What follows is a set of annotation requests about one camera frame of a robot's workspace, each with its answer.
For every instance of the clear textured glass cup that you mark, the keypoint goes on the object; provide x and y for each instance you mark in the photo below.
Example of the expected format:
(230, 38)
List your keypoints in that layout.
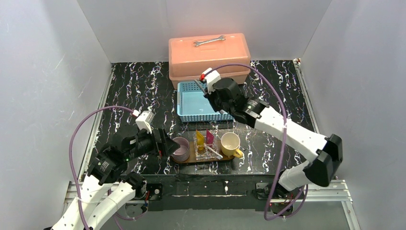
(205, 147)

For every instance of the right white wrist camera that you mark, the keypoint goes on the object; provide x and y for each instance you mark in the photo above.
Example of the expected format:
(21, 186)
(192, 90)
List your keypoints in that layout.
(210, 77)

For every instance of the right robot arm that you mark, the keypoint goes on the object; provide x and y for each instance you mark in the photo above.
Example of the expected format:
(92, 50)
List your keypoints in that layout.
(323, 155)

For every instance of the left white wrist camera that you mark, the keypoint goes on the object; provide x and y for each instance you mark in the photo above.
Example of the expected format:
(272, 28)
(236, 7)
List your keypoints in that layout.
(143, 120)

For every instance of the yellow ceramic mug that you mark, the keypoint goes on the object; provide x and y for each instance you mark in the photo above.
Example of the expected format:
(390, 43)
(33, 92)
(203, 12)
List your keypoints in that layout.
(230, 145)

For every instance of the purple ceramic mug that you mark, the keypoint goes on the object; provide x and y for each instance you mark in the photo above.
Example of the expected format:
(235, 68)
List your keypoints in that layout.
(183, 152)

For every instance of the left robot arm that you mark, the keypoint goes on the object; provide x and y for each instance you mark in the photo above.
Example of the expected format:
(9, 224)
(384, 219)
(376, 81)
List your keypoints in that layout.
(105, 188)

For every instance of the pink toothpaste tube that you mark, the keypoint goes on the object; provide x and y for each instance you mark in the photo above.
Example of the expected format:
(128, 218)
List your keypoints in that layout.
(209, 137)

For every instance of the white toothbrush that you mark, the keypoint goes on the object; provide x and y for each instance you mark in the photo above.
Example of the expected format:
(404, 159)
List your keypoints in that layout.
(218, 155)

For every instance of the brown wooden oval tray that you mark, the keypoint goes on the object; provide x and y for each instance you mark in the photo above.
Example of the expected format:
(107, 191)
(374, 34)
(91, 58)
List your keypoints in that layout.
(192, 159)

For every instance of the silver open-end wrench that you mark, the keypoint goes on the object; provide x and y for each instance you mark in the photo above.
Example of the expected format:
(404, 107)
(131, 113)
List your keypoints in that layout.
(219, 38)

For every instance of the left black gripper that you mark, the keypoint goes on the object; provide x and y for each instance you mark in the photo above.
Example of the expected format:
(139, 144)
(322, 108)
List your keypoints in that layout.
(157, 142)

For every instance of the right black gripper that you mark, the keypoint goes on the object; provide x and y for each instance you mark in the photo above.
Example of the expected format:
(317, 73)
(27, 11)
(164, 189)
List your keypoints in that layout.
(214, 99)

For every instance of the light blue plastic basket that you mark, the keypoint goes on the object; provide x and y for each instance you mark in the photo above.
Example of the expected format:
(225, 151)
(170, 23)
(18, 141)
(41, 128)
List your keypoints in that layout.
(192, 106)

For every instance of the yellow toothpaste tube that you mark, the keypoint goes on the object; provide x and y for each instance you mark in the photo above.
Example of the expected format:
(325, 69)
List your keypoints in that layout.
(199, 141)

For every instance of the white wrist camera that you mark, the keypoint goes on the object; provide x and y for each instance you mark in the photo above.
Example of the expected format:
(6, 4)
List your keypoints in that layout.
(143, 120)
(210, 77)

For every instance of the grey toothbrush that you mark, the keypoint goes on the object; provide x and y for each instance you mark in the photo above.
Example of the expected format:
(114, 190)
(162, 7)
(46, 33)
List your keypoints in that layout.
(203, 90)

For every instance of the salmon plastic toolbox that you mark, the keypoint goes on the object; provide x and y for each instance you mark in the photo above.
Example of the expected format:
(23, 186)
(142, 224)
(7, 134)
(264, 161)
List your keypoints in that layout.
(187, 62)

